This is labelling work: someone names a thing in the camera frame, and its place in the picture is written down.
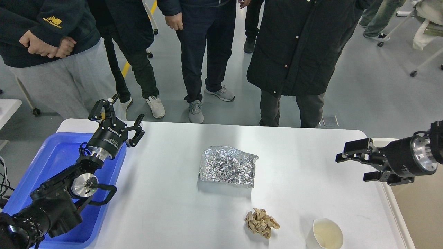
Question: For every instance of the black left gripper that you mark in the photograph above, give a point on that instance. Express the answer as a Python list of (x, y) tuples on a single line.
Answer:
[(109, 138)]

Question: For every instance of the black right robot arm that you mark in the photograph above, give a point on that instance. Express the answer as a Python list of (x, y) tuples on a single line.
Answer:
[(436, 135)]

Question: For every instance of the person in grey sweatpants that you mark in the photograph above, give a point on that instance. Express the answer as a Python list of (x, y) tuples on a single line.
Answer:
[(55, 50)]

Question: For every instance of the person in navy trousers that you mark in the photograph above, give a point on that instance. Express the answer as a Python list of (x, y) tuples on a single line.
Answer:
[(205, 29)]

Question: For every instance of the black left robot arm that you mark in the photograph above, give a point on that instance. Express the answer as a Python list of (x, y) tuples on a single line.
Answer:
[(57, 204)]

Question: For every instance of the crumpled brown paper ball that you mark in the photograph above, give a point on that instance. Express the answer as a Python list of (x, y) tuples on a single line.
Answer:
[(259, 222)]

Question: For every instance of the crumpled aluminium foil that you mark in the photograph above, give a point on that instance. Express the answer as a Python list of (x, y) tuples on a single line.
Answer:
[(228, 165)]

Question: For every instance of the person in long black coat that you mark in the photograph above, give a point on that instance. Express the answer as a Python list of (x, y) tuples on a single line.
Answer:
[(296, 51)]

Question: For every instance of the white side table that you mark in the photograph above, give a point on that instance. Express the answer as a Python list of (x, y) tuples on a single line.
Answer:
[(7, 108)]

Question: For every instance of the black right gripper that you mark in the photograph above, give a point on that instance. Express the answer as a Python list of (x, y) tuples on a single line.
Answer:
[(403, 159)]

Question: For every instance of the white paper cup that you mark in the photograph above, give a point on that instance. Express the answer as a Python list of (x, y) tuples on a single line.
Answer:
[(324, 234)]

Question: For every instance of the person in black trousers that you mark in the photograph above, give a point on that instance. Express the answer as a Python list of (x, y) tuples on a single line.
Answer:
[(125, 23)]

